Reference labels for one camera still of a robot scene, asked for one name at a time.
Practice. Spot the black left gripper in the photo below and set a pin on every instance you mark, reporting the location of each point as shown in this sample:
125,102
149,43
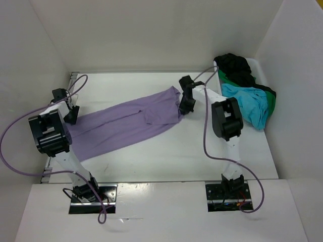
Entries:
72,119

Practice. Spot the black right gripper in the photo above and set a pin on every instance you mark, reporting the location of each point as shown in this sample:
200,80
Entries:
184,109

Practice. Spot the purple t shirt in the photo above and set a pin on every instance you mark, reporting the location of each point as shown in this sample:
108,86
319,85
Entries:
125,124

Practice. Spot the cyan t shirt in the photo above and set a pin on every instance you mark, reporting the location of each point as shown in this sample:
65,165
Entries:
252,102

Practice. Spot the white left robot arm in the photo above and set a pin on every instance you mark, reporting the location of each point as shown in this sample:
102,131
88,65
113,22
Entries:
51,137

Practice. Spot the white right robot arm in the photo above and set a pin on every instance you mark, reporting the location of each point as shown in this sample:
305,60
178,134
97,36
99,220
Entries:
224,116

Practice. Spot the black t shirt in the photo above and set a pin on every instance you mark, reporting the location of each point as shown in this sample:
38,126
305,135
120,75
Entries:
236,70

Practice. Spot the white plastic laundry basket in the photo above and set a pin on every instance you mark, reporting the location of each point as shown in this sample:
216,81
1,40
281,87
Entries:
256,72

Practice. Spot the green t shirt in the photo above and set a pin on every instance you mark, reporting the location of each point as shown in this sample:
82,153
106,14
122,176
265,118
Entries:
271,100

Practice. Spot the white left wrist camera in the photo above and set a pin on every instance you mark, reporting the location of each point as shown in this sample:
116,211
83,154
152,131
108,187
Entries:
72,101

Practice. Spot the aluminium table edge rail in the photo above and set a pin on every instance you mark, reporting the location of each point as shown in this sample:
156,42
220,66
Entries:
175,155

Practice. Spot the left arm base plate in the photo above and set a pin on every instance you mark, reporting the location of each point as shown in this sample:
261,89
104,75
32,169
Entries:
108,194

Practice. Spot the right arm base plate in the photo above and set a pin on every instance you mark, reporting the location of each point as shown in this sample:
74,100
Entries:
218,201

